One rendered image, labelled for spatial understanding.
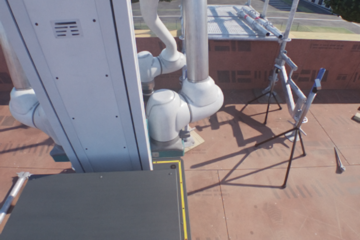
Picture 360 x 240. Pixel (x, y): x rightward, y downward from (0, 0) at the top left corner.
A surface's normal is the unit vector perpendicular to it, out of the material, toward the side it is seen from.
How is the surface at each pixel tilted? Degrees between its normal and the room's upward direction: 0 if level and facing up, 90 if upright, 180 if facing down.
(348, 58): 90
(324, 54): 90
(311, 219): 0
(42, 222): 0
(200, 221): 0
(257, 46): 90
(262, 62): 90
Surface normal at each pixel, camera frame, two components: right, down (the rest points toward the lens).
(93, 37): 0.07, 0.61
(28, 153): 0.00, -0.79
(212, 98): 0.52, 0.31
